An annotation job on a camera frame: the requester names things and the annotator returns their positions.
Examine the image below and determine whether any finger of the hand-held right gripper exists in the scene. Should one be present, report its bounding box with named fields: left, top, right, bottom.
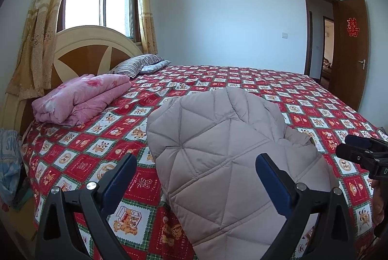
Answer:
left=345, top=134, right=388, bottom=149
left=335, top=143, right=372, bottom=164

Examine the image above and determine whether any light blue printed cloth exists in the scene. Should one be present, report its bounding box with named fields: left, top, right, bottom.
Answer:
left=0, top=128, right=23, bottom=209

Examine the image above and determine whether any brown door frame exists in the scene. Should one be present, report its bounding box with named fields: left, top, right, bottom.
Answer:
left=303, top=0, right=343, bottom=84

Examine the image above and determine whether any striped pillow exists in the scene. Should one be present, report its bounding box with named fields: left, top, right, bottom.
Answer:
left=109, top=54, right=163, bottom=78

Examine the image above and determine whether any pink folded quilt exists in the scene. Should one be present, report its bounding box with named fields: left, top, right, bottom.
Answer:
left=32, top=73, right=132, bottom=127

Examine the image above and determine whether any red checkered printed bedspread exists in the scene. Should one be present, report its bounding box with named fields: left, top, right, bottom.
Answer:
left=20, top=64, right=388, bottom=260

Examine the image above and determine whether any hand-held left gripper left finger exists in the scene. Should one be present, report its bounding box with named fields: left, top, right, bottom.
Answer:
left=35, top=153, right=137, bottom=260

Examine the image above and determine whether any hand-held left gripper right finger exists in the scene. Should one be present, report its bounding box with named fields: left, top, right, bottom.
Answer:
left=255, top=153, right=356, bottom=260

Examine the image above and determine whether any beige quilted puffer jacket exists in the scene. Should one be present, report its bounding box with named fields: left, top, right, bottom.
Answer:
left=146, top=86, right=341, bottom=260

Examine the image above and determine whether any grey patterned pillow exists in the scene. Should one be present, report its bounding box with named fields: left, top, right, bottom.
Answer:
left=138, top=60, right=172, bottom=75

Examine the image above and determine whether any wide yellow floral curtain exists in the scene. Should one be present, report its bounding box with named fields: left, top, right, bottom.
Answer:
left=6, top=0, right=84, bottom=101

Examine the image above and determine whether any red paper door decoration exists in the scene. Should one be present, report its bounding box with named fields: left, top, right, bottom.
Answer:
left=346, top=17, right=359, bottom=37

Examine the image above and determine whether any person's right hand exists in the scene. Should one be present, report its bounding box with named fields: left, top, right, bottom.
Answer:
left=371, top=179, right=388, bottom=227

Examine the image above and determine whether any brown wooden door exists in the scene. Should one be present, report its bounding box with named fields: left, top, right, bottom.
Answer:
left=329, top=0, right=370, bottom=112

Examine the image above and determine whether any cream and wooden headboard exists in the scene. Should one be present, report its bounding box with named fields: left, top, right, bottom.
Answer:
left=1, top=25, right=144, bottom=139

